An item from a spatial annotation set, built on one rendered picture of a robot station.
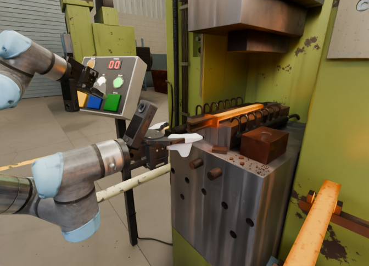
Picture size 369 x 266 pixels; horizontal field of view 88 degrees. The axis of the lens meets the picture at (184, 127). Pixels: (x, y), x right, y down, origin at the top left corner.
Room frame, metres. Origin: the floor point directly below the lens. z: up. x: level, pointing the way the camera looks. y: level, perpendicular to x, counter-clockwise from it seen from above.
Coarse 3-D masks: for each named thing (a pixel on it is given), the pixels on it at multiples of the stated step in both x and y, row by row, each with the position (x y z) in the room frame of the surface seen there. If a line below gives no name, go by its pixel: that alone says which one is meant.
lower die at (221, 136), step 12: (228, 108) 0.84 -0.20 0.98; (276, 108) 0.78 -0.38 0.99; (288, 108) 0.81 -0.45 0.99; (228, 120) 0.61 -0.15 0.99; (252, 120) 0.62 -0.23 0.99; (264, 120) 0.68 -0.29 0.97; (192, 132) 0.67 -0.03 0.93; (204, 132) 0.63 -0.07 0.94; (216, 132) 0.59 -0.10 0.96; (228, 132) 0.55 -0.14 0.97; (216, 144) 0.58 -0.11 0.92; (228, 144) 0.55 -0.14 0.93; (240, 144) 0.58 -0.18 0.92
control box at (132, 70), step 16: (96, 64) 0.98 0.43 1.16; (128, 64) 0.90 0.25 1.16; (144, 64) 0.95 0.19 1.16; (96, 80) 0.93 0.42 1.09; (112, 80) 0.90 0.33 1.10; (128, 80) 0.86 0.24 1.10; (128, 96) 0.83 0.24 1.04; (80, 112) 0.95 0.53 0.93; (96, 112) 0.84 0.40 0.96; (112, 112) 0.81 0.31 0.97; (128, 112) 0.82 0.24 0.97
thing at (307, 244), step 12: (324, 192) 0.32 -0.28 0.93; (336, 192) 0.32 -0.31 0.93; (324, 204) 0.29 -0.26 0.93; (312, 216) 0.26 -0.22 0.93; (324, 216) 0.26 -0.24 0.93; (312, 228) 0.24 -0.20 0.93; (324, 228) 0.24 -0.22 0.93; (300, 240) 0.21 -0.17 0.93; (312, 240) 0.21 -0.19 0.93; (300, 252) 0.20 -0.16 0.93; (312, 252) 0.20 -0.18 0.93; (288, 264) 0.18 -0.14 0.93; (300, 264) 0.18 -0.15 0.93; (312, 264) 0.18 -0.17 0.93
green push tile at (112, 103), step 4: (108, 96) 0.85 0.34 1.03; (112, 96) 0.84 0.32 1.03; (116, 96) 0.83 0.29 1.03; (120, 96) 0.83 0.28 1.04; (108, 100) 0.84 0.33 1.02; (112, 100) 0.83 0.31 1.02; (116, 100) 0.82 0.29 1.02; (104, 104) 0.84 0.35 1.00; (108, 104) 0.83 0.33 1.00; (112, 104) 0.82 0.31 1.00; (116, 104) 0.81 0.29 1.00; (104, 108) 0.82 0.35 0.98; (108, 108) 0.82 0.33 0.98; (112, 108) 0.81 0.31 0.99; (116, 108) 0.80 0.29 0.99
